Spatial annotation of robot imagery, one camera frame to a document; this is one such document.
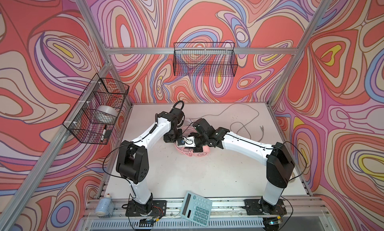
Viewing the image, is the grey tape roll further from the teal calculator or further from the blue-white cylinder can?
the teal calculator

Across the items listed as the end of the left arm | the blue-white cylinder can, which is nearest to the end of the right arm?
the end of the left arm

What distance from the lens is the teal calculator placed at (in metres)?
0.70

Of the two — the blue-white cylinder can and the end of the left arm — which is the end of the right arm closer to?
the end of the left arm

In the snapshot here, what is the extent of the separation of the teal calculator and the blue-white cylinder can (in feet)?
1.13

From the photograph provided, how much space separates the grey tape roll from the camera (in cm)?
71

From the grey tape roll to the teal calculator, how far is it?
54cm

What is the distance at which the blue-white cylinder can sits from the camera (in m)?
0.68

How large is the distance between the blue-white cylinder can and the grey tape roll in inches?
15.0
